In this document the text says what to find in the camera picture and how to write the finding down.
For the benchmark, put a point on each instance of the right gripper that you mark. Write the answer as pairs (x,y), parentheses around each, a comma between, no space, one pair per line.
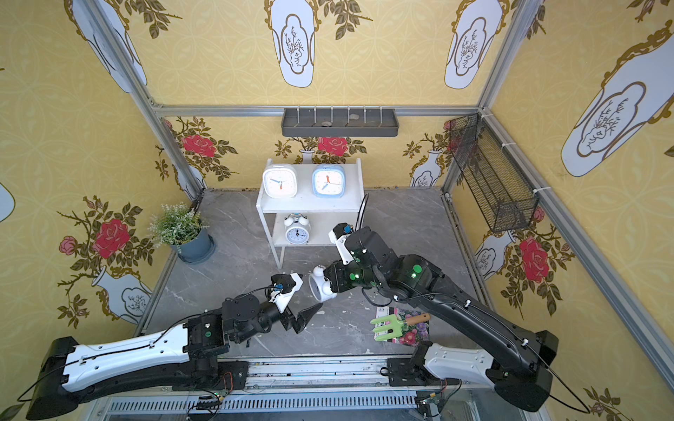
(333,276)

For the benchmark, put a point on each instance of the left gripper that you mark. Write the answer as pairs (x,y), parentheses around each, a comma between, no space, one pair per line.
(289,317)

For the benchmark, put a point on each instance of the white twin-bell clock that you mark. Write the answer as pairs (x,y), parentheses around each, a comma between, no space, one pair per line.
(320,285)
(297,229)

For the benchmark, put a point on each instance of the blue square alarm clock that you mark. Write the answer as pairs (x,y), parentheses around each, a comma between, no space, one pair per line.
(329,181)

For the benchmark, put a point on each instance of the white square alarm clock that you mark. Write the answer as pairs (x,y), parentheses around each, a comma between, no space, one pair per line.
(280,181)

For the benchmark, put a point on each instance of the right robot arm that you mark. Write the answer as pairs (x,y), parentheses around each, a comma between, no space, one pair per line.
(519,370)

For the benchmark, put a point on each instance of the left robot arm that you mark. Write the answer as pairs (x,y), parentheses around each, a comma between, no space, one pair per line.
(185,355)

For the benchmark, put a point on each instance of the white two-tier shelf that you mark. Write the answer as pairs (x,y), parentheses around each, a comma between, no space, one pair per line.
(322,213)

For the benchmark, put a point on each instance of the green garden hand fork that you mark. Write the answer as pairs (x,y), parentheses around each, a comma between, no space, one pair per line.
(406,330)

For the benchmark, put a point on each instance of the floral seed packet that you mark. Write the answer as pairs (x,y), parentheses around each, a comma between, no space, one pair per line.
(384,311)

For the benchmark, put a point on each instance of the potted green plant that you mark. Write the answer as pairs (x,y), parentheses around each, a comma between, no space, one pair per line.
(184,230)

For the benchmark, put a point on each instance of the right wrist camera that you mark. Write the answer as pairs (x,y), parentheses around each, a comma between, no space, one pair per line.
(338,236)

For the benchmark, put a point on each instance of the black wire mesh basket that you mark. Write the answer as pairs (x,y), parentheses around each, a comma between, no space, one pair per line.
(504,196)

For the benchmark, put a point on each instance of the grey wall tray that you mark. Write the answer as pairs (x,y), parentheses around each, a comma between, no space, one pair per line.
(343,122)

